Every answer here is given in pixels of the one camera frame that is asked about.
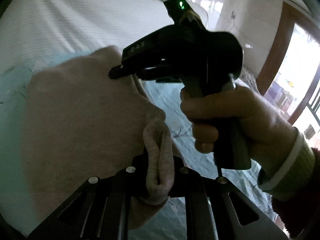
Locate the person's right hand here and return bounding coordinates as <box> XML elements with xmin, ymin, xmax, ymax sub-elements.
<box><xmin>180</xmin><ymin>86</ymin><xmax>297</xmax><ymax>176</ymax></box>

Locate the white striped bed sheet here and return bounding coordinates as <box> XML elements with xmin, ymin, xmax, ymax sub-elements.
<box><xmin>1</xmin><ymin>0</ymin><xmax>172</xmax><ymax>73</ymax></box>

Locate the dark sleeve with white cuff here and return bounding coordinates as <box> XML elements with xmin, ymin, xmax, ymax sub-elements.
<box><xmin>258</xmin><ymin>131</ymin><xmax>319</xmax><ymax>239</ymax></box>

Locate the mauve knitted sweater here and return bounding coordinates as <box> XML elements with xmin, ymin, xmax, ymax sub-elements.
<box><xmin>22</xmin><ymin>46</ymin><xmax>175</xmax><ymax>229</ymax></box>

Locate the brown wooden door frame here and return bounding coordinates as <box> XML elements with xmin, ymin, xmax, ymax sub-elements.
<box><xmin>256</xmin><ymin>0</ymin><xmax>320</xmax><ymax>126</ymax></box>

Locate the teal floral quilt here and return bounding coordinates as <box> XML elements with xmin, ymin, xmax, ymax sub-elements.
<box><xmin>0</xmin><ymin>52</ymin><xmax>278</xmax><ymax>240</ymax></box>

